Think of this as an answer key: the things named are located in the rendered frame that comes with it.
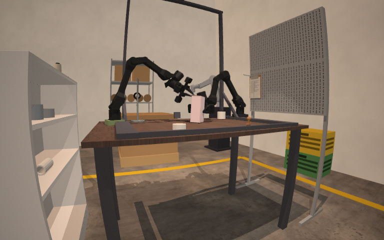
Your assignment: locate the white ruled paper sheet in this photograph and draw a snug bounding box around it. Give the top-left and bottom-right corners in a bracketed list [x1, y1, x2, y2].
[250, 77, 261, 98]

